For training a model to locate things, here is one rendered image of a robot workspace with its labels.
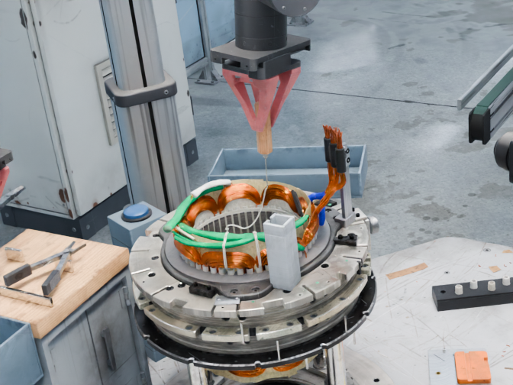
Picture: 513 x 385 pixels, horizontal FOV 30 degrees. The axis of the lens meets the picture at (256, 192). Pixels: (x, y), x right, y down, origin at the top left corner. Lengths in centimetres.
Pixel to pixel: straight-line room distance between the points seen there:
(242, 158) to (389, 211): 203
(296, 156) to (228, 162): 12
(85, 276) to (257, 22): 47
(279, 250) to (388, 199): 259
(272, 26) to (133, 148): 69
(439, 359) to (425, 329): 11
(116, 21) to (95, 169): 210
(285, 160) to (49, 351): 56
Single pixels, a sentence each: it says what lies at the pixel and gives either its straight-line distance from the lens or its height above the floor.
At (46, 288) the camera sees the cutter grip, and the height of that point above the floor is 109.
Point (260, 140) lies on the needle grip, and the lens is 109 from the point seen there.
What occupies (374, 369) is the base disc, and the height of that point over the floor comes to 80.
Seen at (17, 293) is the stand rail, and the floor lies 108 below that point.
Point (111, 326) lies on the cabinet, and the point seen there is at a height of 97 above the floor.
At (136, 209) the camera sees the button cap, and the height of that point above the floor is 104.
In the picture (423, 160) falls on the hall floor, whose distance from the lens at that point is 401.
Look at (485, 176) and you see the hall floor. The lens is 387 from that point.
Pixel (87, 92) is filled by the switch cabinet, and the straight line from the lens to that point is 360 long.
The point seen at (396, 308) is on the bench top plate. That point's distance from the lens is 168.
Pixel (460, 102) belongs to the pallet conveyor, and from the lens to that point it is 249.
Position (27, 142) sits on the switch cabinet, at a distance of 365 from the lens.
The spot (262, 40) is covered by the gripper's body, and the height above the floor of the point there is 141.
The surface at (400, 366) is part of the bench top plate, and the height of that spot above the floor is 78.
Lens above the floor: 172
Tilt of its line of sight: 26 degrees down
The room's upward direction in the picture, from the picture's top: 7 degrees counter-clockwise
